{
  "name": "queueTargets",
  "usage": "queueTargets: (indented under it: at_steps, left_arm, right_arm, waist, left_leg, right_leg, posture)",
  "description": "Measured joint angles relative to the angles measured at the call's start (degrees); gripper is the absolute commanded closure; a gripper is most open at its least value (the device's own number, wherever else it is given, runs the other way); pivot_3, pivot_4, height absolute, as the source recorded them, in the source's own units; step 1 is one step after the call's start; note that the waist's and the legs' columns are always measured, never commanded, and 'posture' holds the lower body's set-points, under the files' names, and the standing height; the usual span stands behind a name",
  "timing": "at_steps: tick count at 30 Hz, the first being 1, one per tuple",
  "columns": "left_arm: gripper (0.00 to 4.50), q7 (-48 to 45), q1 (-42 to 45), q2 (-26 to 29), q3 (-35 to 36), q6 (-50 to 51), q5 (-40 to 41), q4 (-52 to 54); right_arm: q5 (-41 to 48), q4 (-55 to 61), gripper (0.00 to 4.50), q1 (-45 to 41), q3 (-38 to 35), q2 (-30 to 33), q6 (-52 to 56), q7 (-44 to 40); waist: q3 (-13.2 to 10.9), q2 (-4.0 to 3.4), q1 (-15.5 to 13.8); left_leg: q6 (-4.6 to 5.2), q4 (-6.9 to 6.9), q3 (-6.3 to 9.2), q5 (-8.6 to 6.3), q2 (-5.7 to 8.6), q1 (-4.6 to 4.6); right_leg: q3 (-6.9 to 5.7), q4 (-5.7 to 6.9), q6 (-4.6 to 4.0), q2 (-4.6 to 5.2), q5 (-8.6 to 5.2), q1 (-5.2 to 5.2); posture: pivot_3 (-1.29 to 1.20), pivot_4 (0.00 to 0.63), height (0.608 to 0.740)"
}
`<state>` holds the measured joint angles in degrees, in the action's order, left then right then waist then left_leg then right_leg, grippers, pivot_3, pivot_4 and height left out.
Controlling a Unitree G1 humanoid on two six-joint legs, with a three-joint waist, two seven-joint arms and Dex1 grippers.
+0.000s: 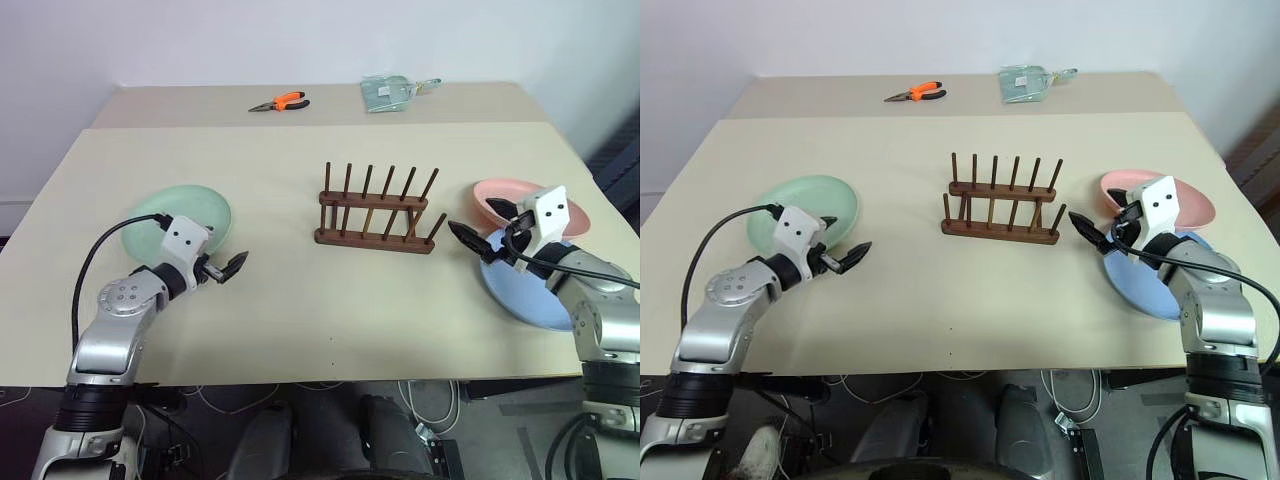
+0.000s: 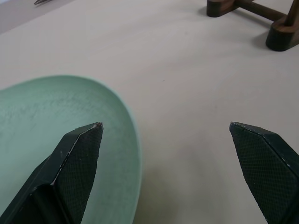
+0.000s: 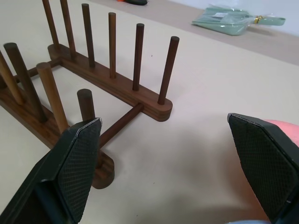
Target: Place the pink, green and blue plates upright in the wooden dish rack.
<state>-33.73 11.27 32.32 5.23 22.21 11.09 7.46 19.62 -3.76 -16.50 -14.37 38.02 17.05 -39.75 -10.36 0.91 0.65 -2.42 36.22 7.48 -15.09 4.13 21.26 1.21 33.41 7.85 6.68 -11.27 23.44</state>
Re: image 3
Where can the pink object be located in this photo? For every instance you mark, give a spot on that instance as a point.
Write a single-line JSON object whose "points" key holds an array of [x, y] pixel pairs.
{"points": [[286, 129]]}

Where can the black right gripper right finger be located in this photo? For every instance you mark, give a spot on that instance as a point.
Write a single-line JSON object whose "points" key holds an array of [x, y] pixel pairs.
{"points": [[264, 163]]}

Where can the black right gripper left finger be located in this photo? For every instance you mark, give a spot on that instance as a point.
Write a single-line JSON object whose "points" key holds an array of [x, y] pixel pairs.
{"points": [[70, 172]]}

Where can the green dustpan in plastic bag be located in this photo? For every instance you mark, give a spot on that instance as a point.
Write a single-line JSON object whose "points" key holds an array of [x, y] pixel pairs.
{"points": [[236, 22]]}

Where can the dark wooden peg rack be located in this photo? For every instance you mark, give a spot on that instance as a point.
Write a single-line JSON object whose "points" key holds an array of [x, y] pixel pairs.
{"points": [[98, 77]]}

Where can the dark object with orange part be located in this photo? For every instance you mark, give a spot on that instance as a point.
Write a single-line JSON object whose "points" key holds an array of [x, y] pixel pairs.
{"points": [[133, 2]]}

